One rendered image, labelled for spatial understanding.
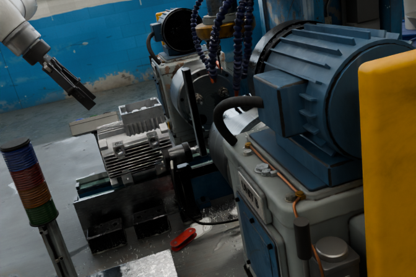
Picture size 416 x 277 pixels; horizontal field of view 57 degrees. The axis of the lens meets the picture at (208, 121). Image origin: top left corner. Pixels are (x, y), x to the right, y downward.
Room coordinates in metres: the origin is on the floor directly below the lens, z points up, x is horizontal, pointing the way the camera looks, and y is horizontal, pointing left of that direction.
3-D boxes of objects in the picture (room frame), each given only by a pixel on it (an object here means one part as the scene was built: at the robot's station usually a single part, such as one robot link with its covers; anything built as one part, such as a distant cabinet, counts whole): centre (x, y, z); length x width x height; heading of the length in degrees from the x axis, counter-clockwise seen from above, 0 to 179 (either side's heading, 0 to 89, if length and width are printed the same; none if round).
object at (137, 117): (1.10, 0.19, 1.11); 0.12 x 0.11 x 0.07; 103
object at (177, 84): (1.50, 0.00, 1.04); 0.37 x 0.25 x 0.25; 12
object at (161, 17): (1.77, 0.09, 1.16); 0.33 x 0.26 x 0.42; 12
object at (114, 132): (1.09, 0.23, 1.01); 0.20 x 0.19 x 0.19; 103
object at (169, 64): (1.74, 0.05, 0.99); 0.35 x 0.31 x 0.37; 12
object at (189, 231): (0.88, 0.13, 0.81); 0.09 x 0.03 x 0.02; 132
